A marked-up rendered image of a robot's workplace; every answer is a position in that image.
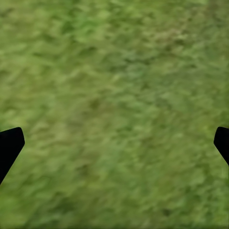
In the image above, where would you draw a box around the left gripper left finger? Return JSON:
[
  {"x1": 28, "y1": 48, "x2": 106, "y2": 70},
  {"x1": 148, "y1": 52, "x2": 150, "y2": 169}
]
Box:
[{"x1": 0, "y1": 127, "x2": 25, "y2": 184}]

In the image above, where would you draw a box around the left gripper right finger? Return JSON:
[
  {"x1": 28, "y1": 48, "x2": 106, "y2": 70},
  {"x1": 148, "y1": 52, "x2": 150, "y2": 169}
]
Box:
[{"x1": 214, "y1": 127, "x2": 229, "y2": 165}]

